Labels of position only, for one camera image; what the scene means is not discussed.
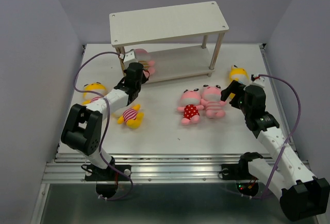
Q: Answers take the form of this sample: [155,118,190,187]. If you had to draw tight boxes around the pink frog toy orange stripes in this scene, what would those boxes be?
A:
[134,49,155,77]

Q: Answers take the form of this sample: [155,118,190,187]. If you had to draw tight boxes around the pink frog toy polka-dot dress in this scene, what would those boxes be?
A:
[177,88,204,125]

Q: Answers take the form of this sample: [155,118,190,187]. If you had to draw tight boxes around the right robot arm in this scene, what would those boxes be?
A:
[222,81,329,221]

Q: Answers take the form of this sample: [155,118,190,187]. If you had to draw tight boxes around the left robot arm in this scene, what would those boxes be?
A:
[62,80,248,157]

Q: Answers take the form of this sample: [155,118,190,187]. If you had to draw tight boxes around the white two-tier shelf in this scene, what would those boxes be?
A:
[109,1,229,82]

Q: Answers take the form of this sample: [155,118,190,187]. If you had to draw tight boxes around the yellow toy blue striped shirt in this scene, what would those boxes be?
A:
[229,65,250,85]

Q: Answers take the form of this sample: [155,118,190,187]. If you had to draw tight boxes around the pink frog toy striped shirt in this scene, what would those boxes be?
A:
[201,85,226,119]

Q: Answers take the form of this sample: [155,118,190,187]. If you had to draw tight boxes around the yellow toy red stripes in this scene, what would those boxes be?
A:
[117,104,144,129]

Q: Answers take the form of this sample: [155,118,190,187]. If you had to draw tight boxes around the yellow toy pink stripes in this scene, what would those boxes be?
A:
[82,82,108,105]

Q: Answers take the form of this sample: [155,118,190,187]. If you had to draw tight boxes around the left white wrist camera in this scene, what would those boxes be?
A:
[119,50,138,68]

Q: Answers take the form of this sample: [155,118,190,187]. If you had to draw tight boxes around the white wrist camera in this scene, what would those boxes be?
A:
[251,74,266,88]
[119,50,138,68]

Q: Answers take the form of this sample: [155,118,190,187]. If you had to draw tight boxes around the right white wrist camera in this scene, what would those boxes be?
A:
[251,74,266,88]

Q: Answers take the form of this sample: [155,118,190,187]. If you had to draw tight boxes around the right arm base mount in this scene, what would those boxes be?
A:
[218,162,269,181]

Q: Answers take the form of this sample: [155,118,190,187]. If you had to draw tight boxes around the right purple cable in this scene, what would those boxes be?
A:
[241,73,302,201]

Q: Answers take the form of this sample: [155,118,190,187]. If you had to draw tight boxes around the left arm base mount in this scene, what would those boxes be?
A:
[81,164,128,182]

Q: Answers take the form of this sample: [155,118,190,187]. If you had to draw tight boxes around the aluminium rail frame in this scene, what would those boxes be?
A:
[29,43,327,224]

